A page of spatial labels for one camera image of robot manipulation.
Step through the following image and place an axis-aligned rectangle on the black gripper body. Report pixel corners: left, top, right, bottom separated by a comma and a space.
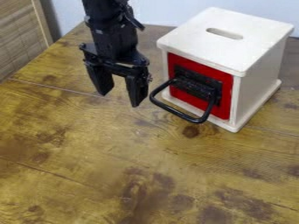
79, 20, 151, 82

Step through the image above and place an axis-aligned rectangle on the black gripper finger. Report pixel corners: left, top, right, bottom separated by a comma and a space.
126, 75, 149, 108
86, 64, 115, 95

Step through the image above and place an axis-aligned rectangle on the black metal drawer handle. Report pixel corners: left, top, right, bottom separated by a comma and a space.
149, 65, 225, 124

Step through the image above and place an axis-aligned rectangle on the red wooden drawer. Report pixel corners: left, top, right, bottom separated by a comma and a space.
167, 52, 234, 120

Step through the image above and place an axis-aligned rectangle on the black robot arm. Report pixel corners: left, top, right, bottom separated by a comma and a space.
79, 0, 151, 108

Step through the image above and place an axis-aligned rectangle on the wooden panel at left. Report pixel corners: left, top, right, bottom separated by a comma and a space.
0, 0, 53, 82

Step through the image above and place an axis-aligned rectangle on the white wooden box cabinet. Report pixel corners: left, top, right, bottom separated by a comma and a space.
157, 8, 296, 132

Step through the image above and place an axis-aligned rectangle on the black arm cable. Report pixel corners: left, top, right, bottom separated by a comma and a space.
119, 3, 146, 32

